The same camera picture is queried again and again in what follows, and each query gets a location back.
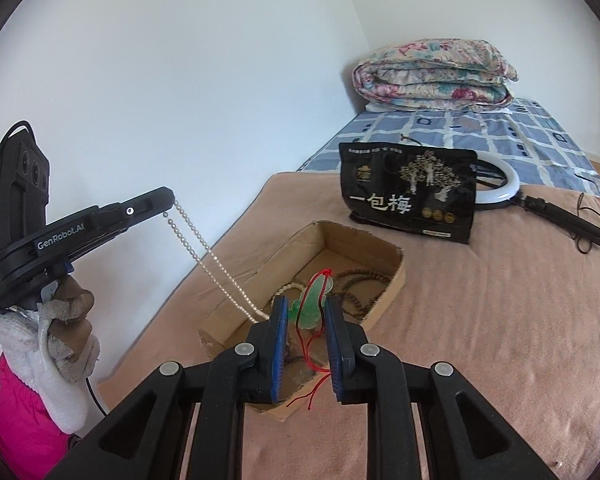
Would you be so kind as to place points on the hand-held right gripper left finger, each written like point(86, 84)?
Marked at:
point(280, 340)

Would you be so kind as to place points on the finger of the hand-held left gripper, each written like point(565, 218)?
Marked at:
point(140, 207)

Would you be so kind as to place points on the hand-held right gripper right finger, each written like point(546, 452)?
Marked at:
point(332, 345)

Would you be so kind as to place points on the cardboard box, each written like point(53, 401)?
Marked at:
point(360, 245)

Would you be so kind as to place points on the person's left forearm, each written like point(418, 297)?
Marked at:
point(15, 410)

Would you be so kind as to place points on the person's left hand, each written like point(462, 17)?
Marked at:
point(70, 330)

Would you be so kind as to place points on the black snack bag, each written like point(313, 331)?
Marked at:
point(405, 200)

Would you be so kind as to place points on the black folded tripod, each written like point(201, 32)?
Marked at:
point(555, 212)

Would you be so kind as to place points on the blue checkered bedsheet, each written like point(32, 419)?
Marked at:
point(530, 140)

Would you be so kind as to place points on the folded floral quilt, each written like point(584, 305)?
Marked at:
point(430, 75)

